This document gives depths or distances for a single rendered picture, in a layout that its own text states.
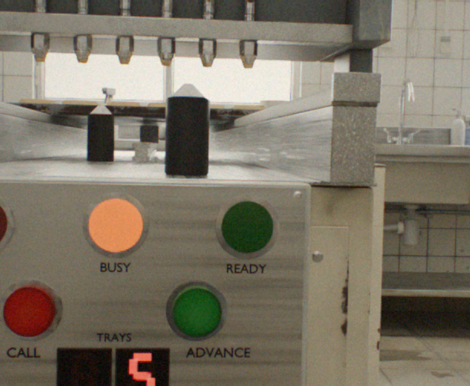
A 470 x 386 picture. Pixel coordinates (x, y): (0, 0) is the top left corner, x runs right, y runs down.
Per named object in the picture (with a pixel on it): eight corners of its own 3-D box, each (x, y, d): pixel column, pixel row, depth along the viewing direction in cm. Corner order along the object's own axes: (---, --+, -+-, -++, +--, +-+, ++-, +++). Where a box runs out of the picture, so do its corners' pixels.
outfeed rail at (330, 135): (197, 152, 252) (197, 129, 252) (207, 152, 252) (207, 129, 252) (330, 183, 52) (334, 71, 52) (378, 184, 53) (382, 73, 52)
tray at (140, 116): (283, 120, 123) (283, 109, 123) (-2, 112, 119) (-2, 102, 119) (243, 128, 183) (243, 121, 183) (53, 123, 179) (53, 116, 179)
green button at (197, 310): (171, 332, 53) (172, 284, 53) (220, 332, 54) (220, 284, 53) (171, 338, 52) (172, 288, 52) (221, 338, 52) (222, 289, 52)
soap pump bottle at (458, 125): (452, 148, 441) (453, 108, 440) (448, 147, 448) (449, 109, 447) (465, 148, 441) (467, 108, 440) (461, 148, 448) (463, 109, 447)
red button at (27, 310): (7, 332, 52) (7, 282, 52) (57, 332, 53) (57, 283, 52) (1, 338, 51) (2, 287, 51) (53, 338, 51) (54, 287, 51)
